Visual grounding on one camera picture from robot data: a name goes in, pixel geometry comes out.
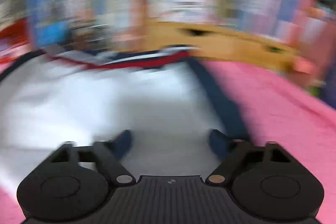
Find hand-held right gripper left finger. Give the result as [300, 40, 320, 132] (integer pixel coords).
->
[50, 130, 137, 186]

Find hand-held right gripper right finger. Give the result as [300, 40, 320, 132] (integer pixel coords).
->
[205, 129, 292, 186]

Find white and navy jacket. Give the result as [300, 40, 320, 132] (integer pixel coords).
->
[0, 47, 250, 198]

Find pink printed blanket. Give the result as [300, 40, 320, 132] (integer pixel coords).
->
[0, 56, 336, 224]

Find blue plush toy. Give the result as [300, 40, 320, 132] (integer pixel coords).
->
[35, 22, 69, 47]

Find pink cardboard box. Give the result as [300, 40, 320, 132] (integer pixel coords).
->
[289, 6, 336, 83]

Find red plastic crate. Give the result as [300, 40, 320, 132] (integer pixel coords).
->
[0, 18, 29, 59]

